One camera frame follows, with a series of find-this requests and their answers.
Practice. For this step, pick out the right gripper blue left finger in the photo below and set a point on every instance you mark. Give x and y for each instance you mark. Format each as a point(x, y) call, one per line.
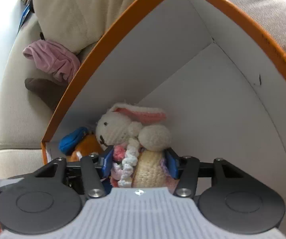
point(106, 162)

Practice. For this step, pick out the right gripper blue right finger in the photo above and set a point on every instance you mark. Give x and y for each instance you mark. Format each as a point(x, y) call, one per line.
point(173, 163)

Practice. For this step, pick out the red panda plush toy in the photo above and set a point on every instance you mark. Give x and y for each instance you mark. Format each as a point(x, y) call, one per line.
point(79, 143)

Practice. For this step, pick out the white crochet bunny toy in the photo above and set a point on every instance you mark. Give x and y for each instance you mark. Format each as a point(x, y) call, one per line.
point(139, 140)

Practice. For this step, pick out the beige sofa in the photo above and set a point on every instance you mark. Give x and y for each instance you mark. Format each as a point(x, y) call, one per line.
point(24, 117)

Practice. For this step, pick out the orange cardboard box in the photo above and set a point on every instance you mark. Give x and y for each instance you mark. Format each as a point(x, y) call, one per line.
point(220, 77)

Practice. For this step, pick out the left leg in jeans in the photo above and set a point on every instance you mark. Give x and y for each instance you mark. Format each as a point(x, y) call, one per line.
point(48, 91)

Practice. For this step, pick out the pink cloth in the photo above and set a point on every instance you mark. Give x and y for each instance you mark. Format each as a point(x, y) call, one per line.
point(54, 59)

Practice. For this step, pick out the cream cushion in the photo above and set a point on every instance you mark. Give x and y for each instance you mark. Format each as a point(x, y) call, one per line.
point(75, 24)

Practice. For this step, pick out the blue book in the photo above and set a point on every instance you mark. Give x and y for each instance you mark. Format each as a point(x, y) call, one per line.
point(26, 13)

